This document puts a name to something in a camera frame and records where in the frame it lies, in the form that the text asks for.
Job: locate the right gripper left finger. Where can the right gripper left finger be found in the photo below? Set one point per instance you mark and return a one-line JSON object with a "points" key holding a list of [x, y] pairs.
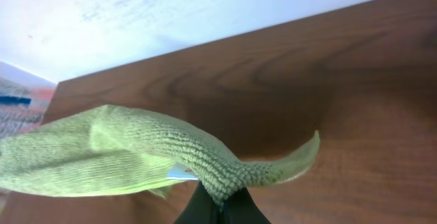
{"points": [[200, 209]]}

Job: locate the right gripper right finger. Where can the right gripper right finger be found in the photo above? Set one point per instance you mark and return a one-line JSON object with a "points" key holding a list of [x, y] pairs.
{"points": [[241, 209]]}

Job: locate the green microfiber cloth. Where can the green microfiber cloth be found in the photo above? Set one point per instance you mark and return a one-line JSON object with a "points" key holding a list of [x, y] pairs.
{"points": [[112, 150]]}

